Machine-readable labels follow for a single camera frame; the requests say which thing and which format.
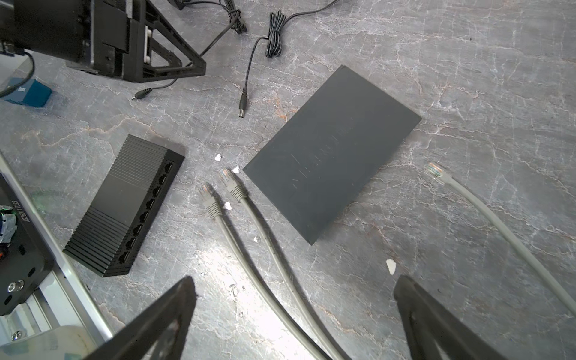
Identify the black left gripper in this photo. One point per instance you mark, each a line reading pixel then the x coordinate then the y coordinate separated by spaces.
pixel 100 38

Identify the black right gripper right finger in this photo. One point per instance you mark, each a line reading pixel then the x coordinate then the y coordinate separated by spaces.
pixel 432 330

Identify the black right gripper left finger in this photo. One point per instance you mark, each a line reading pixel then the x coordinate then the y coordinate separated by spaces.
pixel 160 331

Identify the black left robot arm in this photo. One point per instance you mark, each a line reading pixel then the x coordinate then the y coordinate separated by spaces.
pixel 101 38

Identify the clear tape roll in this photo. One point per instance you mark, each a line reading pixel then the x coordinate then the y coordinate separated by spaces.
pixel 65 342

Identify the small blue box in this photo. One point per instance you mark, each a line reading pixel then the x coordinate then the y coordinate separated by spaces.
pixel 32 94

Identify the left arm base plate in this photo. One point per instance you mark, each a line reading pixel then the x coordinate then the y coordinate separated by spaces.
pixel 25 257

